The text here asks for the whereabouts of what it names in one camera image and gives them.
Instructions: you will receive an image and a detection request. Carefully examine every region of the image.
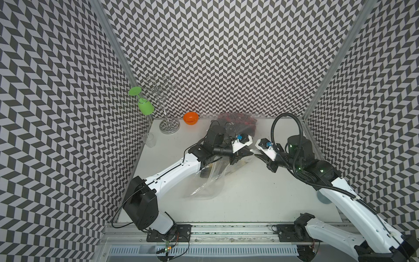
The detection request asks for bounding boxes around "red black plaid shirt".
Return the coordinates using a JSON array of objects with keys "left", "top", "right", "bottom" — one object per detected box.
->
[{"left": 217, "top": 112, "right": 257, "bottom": 132}]

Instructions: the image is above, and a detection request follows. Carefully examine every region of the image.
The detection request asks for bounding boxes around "clear plastic vacuum bag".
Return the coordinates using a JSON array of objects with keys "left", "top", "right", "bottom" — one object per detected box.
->
[{"left": 188, "top": 119, "right": 256, "bottom": 200}]

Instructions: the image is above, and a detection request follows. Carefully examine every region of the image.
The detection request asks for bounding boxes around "yellow plaid shirt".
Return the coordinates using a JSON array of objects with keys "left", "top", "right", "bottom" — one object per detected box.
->
[{"left": 226, "top": 155, "right": 255, "bottom": 172}]

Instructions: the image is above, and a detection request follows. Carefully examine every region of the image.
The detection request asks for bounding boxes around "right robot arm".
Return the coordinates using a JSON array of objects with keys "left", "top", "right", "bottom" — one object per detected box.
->
[{"left": 256, "top": 135, "right": 419, "bottom": 262}]

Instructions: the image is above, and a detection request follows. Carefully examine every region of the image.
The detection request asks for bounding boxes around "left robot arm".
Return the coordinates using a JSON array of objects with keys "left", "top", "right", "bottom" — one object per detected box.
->
[{"left": 122, "top": 125, "right": 253, "bottom": 234}]

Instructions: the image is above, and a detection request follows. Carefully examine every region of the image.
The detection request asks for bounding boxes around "orange bowl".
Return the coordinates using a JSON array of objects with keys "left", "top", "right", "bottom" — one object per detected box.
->
[{"left": 183, "top": 112, "right": 199, "bottom": 126}]

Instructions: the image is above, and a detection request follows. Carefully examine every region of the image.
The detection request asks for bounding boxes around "teal mug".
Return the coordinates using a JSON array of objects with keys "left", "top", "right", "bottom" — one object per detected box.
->
[{"left": 316, "top": 191, "right": 332, "bottom": 205}]

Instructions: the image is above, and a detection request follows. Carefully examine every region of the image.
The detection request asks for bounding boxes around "chrome glass holder stand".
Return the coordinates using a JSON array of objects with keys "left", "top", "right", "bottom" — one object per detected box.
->
[{"left": 147, "top": 76, "right": 180, "bottom": 135}]

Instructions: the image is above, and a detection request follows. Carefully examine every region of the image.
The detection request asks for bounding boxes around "clear glass cup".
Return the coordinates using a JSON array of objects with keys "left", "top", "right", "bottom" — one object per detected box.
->
[{"left": 143, "top": 133, "right": 157, "bottom": 148}]

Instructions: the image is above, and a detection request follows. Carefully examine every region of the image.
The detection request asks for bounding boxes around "green plastic wine glass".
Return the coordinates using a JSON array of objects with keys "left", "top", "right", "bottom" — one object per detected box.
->
[{"left": 128, "top": 86, "right": 155, "bottom": 116}]

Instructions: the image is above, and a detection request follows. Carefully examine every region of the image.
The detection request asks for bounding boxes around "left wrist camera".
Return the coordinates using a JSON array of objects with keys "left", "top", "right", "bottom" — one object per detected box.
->
[{"left": 231, "top": 133, "right": 253, "bottom": 153}]

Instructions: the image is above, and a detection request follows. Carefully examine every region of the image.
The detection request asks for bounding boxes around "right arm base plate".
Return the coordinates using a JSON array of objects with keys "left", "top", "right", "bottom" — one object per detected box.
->
[{"left": 274, "top": 224, "right": 321, "bottom": 243}]

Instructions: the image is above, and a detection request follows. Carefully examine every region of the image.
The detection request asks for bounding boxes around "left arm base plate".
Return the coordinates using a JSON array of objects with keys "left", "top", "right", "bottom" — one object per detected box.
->
[{"left": 146, "top": 224, "right": 192, "bottom": 242}]

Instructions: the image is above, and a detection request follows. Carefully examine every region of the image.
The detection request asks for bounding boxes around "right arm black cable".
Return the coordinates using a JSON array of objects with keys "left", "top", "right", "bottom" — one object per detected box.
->
[{"left": 270, "top": 112, "right": 413, "bottom": 259}]

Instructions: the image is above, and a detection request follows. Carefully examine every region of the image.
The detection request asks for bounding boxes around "aluminium front rail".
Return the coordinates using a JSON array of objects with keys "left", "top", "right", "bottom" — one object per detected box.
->
[{"left": 98, "top": 222, "right": 374, "bottom": 246}]

